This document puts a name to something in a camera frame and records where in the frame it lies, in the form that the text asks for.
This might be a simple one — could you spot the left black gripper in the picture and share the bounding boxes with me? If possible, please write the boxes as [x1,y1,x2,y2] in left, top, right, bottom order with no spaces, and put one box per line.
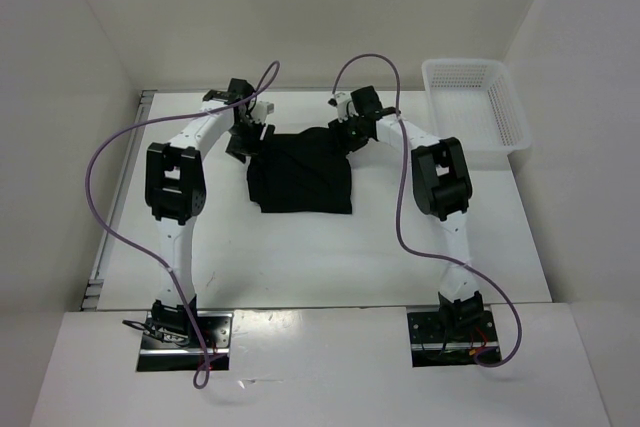
[225,118,274,167]

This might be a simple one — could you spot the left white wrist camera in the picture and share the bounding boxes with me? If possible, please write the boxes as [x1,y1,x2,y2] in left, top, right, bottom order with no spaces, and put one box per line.
[250,101,275,124]

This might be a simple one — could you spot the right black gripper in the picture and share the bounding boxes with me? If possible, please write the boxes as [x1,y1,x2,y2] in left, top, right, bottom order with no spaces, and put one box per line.
[327,112,368,157]

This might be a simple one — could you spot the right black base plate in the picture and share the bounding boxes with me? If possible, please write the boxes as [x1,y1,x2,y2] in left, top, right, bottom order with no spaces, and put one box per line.
[407,309,502,368]

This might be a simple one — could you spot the black shorts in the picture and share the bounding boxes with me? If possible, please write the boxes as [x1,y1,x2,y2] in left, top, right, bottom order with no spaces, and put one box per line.
[247,127,353,215]

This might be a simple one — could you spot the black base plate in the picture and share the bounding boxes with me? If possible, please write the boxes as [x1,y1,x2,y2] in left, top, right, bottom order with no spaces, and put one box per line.
[136,311,233,373]
[407,309,502,368]

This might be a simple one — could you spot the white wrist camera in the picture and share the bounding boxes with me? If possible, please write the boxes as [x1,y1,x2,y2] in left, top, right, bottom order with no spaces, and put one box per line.
[328,92,357,122]
[250,101,275,124]

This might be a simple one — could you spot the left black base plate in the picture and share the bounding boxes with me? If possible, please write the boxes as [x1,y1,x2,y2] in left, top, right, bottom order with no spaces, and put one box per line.
[136,311,233,373]

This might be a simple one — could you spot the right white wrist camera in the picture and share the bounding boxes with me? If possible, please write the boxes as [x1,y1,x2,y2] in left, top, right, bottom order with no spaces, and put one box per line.
[328,92,357,122]

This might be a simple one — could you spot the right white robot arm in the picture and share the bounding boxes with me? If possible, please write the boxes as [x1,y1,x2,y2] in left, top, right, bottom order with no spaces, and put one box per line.
[329,86,484,342]

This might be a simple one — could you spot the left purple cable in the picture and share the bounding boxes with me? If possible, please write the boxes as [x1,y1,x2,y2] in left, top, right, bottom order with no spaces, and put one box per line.
[84,61,281,391]

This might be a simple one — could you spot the white plastic basket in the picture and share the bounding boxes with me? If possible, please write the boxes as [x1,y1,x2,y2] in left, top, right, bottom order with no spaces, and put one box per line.
[421,58,532,155]

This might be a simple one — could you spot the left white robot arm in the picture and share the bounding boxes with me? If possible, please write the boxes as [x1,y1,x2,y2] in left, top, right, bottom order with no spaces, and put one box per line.
[144,78,274,347]

